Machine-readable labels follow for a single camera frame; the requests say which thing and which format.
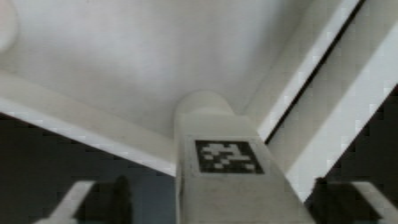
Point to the white L-shaped obstacle fence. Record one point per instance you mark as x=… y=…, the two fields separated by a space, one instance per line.
x=342 y=98

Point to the white table leg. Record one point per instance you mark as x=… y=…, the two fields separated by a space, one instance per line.
x=234 y=190

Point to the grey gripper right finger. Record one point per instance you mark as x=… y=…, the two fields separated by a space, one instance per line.
x=349 y=203

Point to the white square table top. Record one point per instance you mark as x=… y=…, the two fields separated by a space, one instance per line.
x=106 y=58

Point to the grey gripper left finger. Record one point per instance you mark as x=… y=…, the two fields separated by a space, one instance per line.
x=97 y=204

